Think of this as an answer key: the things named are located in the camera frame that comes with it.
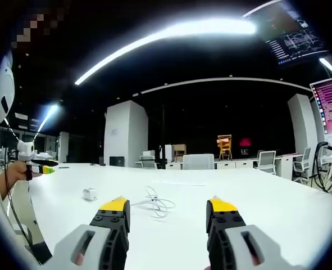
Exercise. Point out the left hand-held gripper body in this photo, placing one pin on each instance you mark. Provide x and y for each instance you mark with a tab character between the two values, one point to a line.
25	148

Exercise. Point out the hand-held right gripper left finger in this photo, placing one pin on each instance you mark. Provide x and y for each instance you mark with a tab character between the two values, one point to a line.
98	242

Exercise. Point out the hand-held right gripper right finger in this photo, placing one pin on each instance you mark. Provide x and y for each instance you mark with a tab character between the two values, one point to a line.
227	239

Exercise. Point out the white charger adapter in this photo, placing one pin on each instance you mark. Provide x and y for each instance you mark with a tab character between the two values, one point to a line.
89	194

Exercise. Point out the white desk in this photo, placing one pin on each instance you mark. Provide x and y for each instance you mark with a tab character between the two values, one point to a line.
182	233

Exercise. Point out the person's left hand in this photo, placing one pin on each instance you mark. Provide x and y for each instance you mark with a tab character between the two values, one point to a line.
17	171

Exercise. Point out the short ceiling light strip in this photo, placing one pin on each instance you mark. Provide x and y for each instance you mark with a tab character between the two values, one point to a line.
328	66
46	118

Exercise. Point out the white worn chest device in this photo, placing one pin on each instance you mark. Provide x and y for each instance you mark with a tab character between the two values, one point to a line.
1	90

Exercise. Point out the white mesh office chair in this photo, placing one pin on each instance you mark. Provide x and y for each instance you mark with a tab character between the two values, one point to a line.
303	163
149	162
198	162
267	160

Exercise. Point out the yellow cart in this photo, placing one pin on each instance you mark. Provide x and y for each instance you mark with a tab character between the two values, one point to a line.
224	146

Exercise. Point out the red glowing sign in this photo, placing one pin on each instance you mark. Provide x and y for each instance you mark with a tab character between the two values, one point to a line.
245	142

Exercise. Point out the cardboard box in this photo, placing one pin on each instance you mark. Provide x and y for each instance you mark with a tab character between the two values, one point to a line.
179	150

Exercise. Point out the long curved ceiling light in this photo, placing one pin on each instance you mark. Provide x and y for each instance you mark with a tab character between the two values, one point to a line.
154	38

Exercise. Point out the ceiling-hung dark monitor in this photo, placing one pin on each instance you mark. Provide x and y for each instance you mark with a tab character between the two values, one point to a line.
292	31

